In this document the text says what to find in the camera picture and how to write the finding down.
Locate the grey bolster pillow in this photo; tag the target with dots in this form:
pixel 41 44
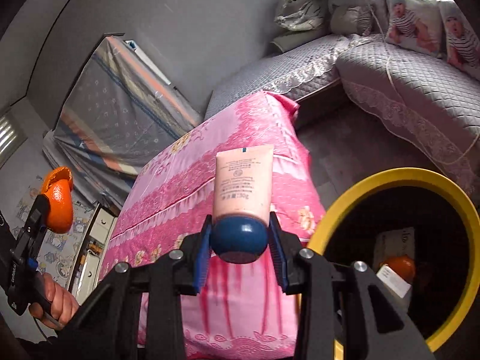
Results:
pixel 291 40

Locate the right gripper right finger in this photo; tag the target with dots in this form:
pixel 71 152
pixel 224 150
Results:
pixel 374 326

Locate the baby print pillow left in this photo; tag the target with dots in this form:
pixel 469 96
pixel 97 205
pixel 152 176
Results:
pixel 415 25

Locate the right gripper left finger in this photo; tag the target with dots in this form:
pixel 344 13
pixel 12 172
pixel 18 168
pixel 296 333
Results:
pixel 136 312

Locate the pink tube blue cap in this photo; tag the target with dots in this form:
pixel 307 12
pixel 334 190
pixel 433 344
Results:
pixel 241 203

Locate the baby print pillow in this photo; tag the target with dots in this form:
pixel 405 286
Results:
pixel 462 44
pixel 415 25

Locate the yellow rimmed trash bin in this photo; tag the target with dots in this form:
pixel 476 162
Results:
pixel 446 226

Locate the grey quilted sofa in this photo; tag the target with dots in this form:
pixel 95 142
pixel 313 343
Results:
pixel 418 98

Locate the white tv cabinet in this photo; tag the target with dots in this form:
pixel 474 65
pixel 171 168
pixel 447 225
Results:
pixel 89 257

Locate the striped grey drape cloth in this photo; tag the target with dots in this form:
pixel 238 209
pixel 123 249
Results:
pixel 118 115

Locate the grey cushion pile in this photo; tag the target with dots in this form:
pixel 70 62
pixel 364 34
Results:
pixel 361 17

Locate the orange peel piece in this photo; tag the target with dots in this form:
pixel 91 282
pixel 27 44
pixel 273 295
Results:
pixel 57 187

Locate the pink floral table cloth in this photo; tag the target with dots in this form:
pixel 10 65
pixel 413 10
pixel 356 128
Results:
pixel 241 312

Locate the silver plastic bag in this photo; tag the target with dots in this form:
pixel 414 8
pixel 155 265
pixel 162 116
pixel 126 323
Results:
pixel 300 15

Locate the small blind window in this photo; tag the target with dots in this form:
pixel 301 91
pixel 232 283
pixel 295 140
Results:
pixel 12 136

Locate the baby print pillow right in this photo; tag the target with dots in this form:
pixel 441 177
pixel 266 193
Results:
pixel 462 44

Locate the whole orange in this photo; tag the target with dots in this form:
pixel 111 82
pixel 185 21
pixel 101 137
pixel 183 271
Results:
pixel 403 266

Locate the left hand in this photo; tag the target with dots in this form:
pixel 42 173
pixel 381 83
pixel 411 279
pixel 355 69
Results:
pixel 63 305

